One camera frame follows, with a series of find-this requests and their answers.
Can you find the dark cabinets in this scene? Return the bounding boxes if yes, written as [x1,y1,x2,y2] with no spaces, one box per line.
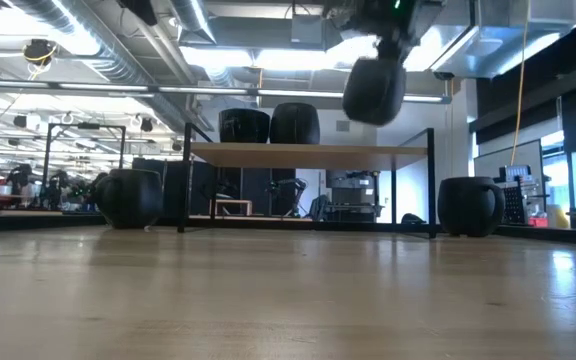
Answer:
[131,156,298,217]

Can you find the black gantry frame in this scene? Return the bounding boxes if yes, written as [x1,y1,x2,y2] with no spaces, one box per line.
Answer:
[41,122,127,209]

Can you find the black mug red interior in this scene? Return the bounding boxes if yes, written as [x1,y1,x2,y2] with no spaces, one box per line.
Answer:
[436,176,506,238]

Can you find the cart with boxes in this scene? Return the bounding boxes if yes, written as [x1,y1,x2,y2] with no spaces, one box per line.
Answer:
[323,168,385,223]

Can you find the black pegboard rack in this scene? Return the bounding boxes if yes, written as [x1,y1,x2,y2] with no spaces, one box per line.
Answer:
[497,164,552,226]

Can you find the grey ceiling box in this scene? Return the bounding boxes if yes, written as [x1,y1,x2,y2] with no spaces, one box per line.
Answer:
[290,13,325,45]

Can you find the black yellow cable reel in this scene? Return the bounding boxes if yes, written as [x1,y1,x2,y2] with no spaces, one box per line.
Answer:
[22,38,58,66]

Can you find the dark office chair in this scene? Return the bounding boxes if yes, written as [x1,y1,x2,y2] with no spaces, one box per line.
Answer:
[308,194,330,222]

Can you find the black mug orange interior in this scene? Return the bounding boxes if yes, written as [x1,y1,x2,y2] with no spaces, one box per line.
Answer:
[341,56,408,127]

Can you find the long linear ceiling light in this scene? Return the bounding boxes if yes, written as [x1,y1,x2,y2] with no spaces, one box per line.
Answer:
[0,78,453,105]

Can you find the black aluminium table frame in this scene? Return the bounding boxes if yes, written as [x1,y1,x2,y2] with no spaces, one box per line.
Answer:
[0,212,576,247]

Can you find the background wooden table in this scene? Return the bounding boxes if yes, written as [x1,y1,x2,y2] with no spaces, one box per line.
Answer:
[187,213,315,223]

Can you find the wooden shelf with black frame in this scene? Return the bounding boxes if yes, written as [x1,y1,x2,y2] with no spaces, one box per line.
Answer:
[177,122,438,240]

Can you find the yellow container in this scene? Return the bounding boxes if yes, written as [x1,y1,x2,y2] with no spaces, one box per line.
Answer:
[546,203,572,230]

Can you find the small wooden riser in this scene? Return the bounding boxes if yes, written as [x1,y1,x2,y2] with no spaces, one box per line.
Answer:
[209,198,254,217]

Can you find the black mug dark green interior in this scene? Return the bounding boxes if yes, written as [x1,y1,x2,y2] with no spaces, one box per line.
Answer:
[218,107,272,145]

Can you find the grey partition panel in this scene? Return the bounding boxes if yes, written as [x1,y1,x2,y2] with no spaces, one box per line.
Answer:
[472,138,544,181]

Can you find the narrow silver round duct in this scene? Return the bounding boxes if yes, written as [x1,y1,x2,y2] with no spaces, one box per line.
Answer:
[170,0,218,45]

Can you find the silver rectangular air duct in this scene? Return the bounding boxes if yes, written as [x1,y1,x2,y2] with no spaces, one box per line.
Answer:
[397,0,576,80]

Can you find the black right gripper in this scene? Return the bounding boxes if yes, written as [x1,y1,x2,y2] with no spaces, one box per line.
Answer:
[327,0,444,62]

